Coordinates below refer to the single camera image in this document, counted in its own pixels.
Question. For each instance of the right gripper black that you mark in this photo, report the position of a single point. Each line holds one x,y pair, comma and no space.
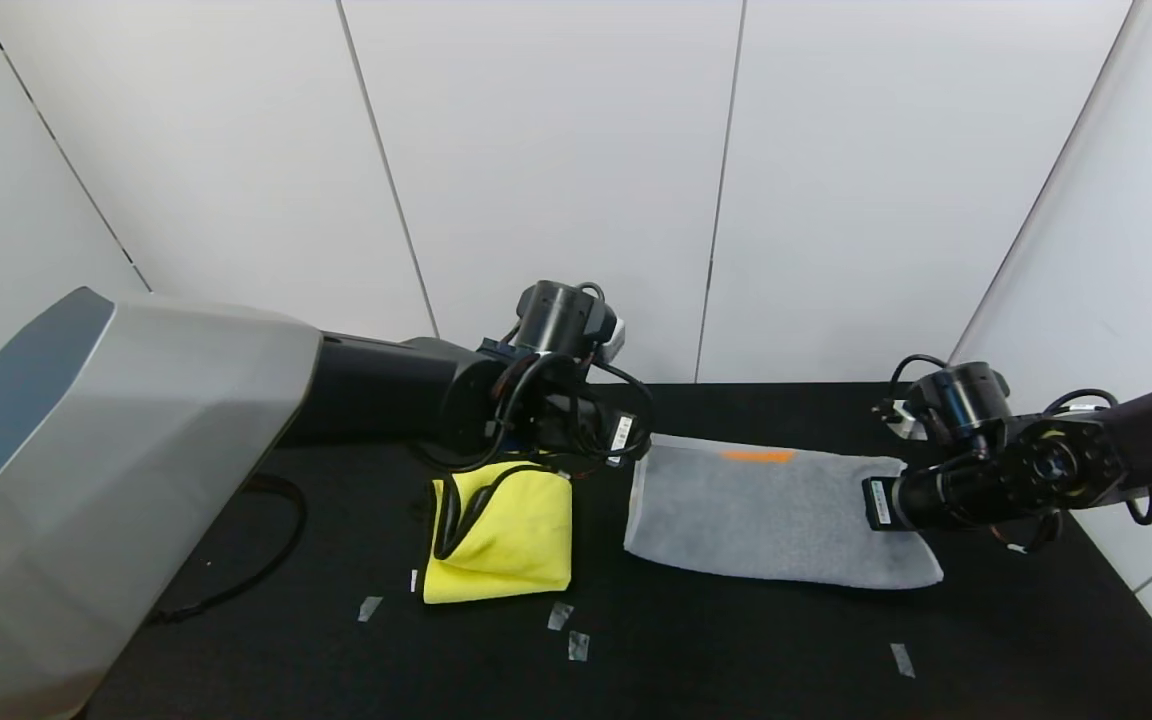
877,504

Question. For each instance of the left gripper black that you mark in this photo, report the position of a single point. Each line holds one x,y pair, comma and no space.
623,436

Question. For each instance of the grey towel with orange stripes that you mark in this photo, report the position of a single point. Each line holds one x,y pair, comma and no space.
756,520

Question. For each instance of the yellow microfibre towel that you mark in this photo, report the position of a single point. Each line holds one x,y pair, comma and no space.
516,540

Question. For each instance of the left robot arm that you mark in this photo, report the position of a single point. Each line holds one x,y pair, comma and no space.
136,440

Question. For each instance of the clear tape piece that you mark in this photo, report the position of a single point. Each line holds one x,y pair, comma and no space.
559,615
901,660
369,608
578,645

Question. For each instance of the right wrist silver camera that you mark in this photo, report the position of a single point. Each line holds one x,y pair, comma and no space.
904,420

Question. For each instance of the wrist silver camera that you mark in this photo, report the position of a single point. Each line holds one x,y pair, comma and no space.
614,338
904,420

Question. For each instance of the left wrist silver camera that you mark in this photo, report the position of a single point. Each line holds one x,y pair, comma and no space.
614,338

